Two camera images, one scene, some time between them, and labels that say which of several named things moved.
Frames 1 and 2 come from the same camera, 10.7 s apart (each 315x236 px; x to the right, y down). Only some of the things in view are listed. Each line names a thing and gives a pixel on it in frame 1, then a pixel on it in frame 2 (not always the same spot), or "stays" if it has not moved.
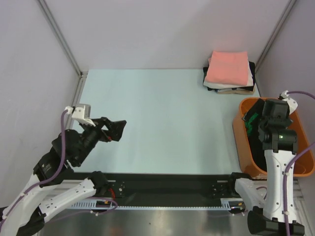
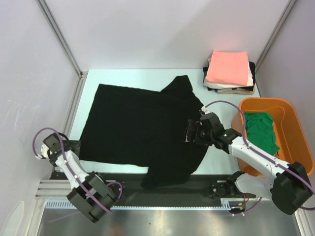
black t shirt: [255, 145] to [131, 126]
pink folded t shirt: [228, 67] stays
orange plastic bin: [303, 167] stays
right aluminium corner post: [289, 6] stays
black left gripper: [115, 128] to [75, 145]
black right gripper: [274, 111] to [192, 132]
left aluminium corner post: [44, 4] stays
